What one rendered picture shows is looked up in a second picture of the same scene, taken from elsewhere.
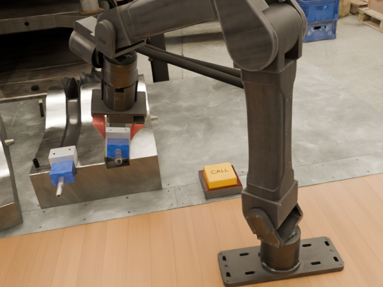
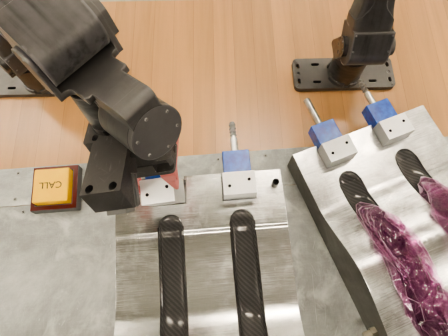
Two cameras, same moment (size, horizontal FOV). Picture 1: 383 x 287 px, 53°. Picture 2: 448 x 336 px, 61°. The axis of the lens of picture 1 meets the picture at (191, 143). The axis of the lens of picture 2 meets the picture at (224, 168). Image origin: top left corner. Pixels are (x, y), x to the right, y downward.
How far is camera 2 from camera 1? 89 cm
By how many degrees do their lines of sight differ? 78
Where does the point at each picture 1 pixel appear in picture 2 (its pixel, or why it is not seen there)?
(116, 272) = (181, 91)
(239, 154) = (11, 254)
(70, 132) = (251, 290)
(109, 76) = not seen: hidden behind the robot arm
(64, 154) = (235, 175)
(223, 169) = (44, 187)
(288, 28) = not seen: outside the picture
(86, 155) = (212, 198)
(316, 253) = (8, 79)
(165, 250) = not seen: hidden behind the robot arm
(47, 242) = (252, 135)
